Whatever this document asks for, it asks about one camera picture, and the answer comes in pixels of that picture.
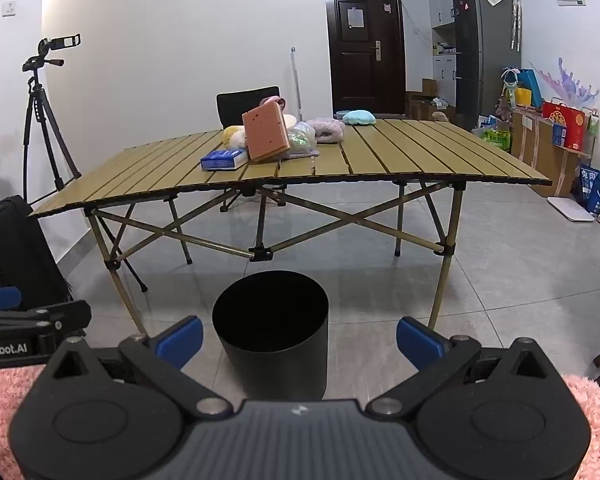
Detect white bathroom scale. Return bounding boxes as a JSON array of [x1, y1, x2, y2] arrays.
[[546, 195, 595, 222]]

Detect red gift bag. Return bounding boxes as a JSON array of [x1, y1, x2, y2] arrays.
[[542, 101, 588, 151]]

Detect olive folding table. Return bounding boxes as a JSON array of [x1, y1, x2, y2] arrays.
[[28, 119, 553, 332]]

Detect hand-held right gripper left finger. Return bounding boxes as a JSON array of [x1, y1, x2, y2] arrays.
[[49, 316, 233, 419]]

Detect large cardboard box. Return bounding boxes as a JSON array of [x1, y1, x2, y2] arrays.
[[511, 110, 593, 198]]

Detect green plastic bag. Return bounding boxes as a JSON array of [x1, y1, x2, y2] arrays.
[[480, 127, 512, 153]]

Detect black luggage bag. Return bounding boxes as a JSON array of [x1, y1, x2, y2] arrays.
[[0, 195, 73, 311]]

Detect black phone clamp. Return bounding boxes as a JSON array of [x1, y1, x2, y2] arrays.
[[39, 34, 81, 54]]

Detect purple coral wall decoration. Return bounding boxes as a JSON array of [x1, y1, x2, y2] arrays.
[[535, 57, 600, 108]]

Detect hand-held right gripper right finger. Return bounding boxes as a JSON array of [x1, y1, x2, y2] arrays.
[[367, 316, 554, 420]]

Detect person's pink fluffy clothing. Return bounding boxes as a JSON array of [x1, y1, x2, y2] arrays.
[[0, 362, 600, 480]]

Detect light blue plush toy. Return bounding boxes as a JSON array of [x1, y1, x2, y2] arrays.
[[342, 109, 377, 126]]

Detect pink sponge block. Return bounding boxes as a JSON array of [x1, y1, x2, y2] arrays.
[[242, 99, 291, 163]]

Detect black chair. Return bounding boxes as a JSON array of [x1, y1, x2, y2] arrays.
[[216, 86, 288, 212]]

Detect dark brown door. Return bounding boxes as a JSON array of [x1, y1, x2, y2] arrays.
[[324, 0, 406, 116]]

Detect white mop pole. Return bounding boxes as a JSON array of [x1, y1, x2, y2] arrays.
[[290, 46, 301, 121]]

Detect clear plastic bag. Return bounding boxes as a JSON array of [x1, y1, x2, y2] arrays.
[[286, 121, 318, 155]]

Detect black tripod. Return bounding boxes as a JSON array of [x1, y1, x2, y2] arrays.
[[21, 52, 82, 203]]

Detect black round bin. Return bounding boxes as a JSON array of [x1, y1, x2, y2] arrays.
[[211, 271, 330, 402]]

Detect thin black folding stand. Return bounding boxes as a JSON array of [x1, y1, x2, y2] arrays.
[[100, 215, 149, 293]]

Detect blue gift bag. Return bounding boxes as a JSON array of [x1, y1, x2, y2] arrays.
[[517, 69, 543, 108]]

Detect white base cabinet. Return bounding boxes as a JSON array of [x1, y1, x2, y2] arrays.
[[432, 53, 458, 103]]

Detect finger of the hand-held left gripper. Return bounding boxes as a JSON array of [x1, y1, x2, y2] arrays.
[[0, 286, 23, 312], [0, 300, 93, 337]]

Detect small cardboard box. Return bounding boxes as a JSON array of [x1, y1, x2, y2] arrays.
[[405, 78, 453, 121]]

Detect blue tissue pack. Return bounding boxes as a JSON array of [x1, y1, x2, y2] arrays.
[[200, 149, 249, 172]]

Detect blue printed bag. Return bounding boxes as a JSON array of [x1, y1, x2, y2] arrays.
[[579, 164, 600, 216]]

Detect yellow and white plush toy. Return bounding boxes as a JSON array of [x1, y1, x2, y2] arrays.
[[222, 124, 248, 150]]

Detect grey refrigerator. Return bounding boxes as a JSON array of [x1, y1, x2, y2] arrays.
[[451, 0, 523, 131]]

